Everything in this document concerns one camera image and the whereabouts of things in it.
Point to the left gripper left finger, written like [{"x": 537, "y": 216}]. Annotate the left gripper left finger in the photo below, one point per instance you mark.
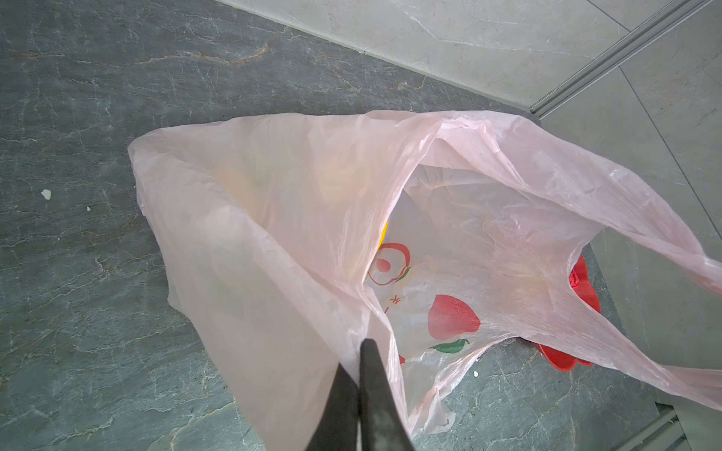
[{"x": 338, "y": 427}]

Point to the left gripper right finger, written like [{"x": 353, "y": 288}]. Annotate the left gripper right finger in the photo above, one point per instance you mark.
[{"x": 381, "y": 427}]

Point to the pink plastic bag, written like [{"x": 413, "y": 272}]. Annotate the pink plastic bag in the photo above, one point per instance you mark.
[{"x": 269, "y": 227}]

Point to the yellow fake banana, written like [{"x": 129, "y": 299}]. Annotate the yellow fake banana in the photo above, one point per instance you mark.
[{"x": 383, "y": 234}]

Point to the red flower-shaped plate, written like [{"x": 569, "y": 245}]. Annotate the red flower-shaped plate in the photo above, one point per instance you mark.
[{"x": 580, "y": 283}]

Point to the aluminium mounting rail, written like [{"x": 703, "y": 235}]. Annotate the aluminium mounting rail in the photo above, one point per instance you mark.
[{"x": 665, "y": 433}]

